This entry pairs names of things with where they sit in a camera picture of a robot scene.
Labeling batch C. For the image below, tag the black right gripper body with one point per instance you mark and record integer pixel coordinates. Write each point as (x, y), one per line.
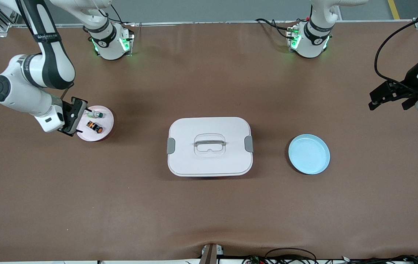
(66, 109)

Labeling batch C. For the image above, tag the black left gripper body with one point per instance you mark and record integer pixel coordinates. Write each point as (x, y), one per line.
(411, 81)

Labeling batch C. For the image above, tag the orange push-button switch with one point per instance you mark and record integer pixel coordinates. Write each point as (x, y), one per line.
(95, 127)

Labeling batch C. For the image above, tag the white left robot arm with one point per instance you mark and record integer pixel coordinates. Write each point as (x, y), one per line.
(309, 42)

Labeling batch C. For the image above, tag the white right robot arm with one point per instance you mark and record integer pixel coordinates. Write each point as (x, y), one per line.
(29, 91)

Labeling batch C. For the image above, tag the pink round plate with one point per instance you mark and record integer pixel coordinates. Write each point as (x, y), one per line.
(102, 135)

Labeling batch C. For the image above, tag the light blue round plate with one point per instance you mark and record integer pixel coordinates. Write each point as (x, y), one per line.
(309, 154)

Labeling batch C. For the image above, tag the white lidded storage box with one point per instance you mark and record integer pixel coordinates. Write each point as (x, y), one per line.
(208, 161)

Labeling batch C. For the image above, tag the brown table cover mat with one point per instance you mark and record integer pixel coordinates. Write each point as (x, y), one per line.
(208, 212)

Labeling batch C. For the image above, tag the green push-button switch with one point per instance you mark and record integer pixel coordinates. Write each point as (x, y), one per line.
(97, 114)

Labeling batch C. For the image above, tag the silver table edge rail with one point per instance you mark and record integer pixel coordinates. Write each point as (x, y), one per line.
(212, 23)

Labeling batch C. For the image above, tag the camera mount post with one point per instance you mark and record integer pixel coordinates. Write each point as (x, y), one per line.
(210, 255)

